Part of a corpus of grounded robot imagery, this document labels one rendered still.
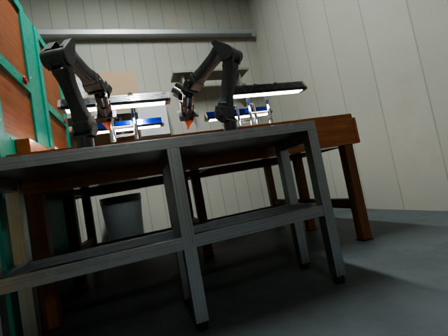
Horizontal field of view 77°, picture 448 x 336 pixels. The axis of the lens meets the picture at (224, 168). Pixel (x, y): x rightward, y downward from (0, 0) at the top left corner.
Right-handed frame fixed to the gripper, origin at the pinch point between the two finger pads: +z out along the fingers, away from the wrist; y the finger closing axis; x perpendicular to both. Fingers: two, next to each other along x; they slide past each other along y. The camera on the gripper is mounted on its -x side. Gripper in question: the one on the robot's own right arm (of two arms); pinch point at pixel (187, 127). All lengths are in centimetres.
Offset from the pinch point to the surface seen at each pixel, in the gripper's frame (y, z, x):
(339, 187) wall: -176, 123, -26
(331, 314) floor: -21, 3, 106
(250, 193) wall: -119, 207, -111
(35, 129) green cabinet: 82, 15, -37
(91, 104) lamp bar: 48, -1, -31
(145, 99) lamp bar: 18.4, -1.7, -31.2
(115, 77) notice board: 35, 84, -244
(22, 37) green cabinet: 81, -22, -79
